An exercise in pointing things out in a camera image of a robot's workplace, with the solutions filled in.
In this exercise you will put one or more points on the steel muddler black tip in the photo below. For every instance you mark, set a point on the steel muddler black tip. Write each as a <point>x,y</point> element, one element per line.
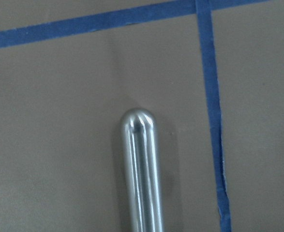
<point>142,170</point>

